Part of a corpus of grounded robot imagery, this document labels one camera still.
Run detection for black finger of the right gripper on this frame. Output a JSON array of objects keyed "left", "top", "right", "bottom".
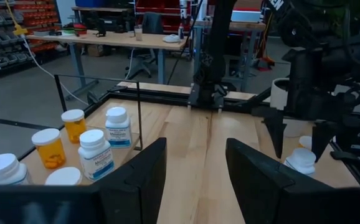
[
  {"left": 251, "top": 107, "right": 288, "bottom": 159},
  {"left": 311, "top": 119, "right": 339, "bottom": 162}
]

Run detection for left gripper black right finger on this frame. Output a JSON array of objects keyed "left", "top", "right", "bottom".
[{"left": 225, "top": 138, "right": 296, "bottom": 224}]

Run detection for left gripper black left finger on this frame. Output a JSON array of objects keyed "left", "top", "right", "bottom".
[{"left": 98, "top": 136, "right": 168, "bottom": 224}]

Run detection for orange pill bottle white cap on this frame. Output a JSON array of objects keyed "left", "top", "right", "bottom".
[
  {"left": 297, "top": 135, "right": 314, "bottom": 151},
  {"left": 44, "top": 166, "right": 83, "bottom": 187},
  {"left": 60, "top": 108, "right": 87, "bottom": 144},
  {"left": 31, "top": 128, "right": 67, "bottom": 170}
]

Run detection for white medicine bottle blue label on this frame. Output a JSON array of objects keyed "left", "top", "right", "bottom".
[
  {"left": 0, "top": 152, "right": 33, "bottom": 186},
  {"left": 77, "top": 129, "right": 115, "bottom": 182},
  {"left": 283, "top": 147, "right": 317, "bottom": 177},
  {"left": 105, "top": 106, "right": 133, "bottom": 149}
]

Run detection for green plant in white pot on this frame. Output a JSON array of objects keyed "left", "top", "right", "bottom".
[{"left": 269, "top": 0, "right": 360, "bottom": 138}]

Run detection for wooden desk blue-grey legs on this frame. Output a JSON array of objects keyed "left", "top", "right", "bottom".
[
  {"left": 26, "top": 29, "right": 189, "bottom": 102},
  {"left": 189, "top": 19, "right": 270, "bottom": 93}
]

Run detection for white rectangular box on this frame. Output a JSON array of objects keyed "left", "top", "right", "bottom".
[{"left": 231, "top": 9, "right": 262, "bottom": 24}]

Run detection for white rounded object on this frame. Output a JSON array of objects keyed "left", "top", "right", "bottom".
[{"left": 163, "top": 34, "right": 181, "bottom": 44}]

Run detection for cardboard box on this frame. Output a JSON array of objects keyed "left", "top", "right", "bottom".
[{"left": 87, "top": 43, "right": 112, "bottom": 58}]

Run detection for clear plastic cup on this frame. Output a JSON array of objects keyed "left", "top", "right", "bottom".
[{"left": 135, "top": 24, "right": 144, "bottom": 42}]

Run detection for dark office chair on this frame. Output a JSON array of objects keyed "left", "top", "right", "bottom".
[{"left": 124, "top": 11, "right": 166, "bottom": 79}]

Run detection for red parts bin rack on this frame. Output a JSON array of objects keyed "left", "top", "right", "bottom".
[{"left": 11, "top": 0, "right": 61, "bottom": 54}]

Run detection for white power cable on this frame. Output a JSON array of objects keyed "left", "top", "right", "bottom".
[{"left": 4, "top": 0, "right": 89, "bottom": 106}]

